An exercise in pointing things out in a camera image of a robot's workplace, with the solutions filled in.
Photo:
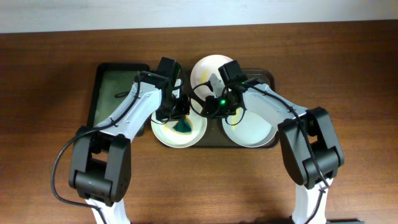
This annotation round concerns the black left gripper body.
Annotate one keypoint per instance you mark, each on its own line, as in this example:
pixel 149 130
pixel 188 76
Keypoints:
pixel 180 106

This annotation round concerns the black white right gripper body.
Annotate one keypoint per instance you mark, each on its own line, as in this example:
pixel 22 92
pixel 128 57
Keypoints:
pixel 221 106

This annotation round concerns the yellow green sponge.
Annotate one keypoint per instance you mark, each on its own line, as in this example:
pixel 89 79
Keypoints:
pixel 183 126

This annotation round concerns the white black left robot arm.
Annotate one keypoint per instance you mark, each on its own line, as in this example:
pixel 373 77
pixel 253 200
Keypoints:
pixel 100 169

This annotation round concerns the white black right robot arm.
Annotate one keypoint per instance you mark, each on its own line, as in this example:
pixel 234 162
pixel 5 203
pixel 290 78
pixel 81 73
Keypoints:
pixel 311 151

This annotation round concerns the black water basin tray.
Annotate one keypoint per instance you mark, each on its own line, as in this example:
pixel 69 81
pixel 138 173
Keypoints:
pixel 110 80

